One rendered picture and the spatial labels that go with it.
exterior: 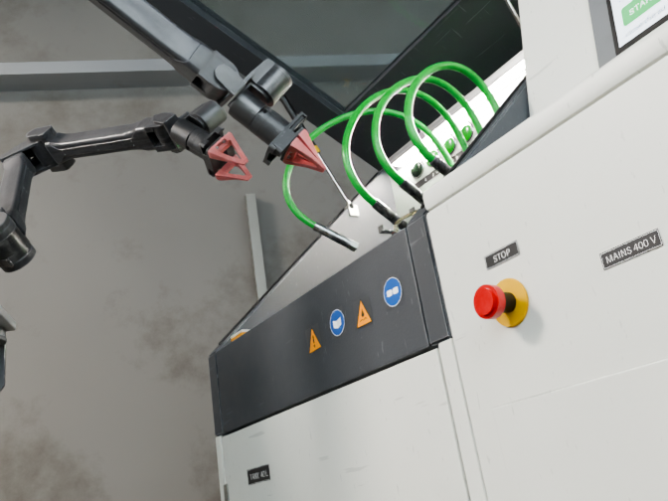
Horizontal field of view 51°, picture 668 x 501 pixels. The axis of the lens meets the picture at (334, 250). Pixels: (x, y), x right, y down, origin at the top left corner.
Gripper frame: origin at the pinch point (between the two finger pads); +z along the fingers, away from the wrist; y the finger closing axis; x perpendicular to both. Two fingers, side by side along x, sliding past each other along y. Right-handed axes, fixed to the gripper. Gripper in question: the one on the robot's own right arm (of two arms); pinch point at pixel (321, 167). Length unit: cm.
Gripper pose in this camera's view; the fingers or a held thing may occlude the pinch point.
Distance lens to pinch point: 128.2
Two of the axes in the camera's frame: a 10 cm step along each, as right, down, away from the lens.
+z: 7.8, 6.2, -0.2
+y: 5.6, -6.9, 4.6
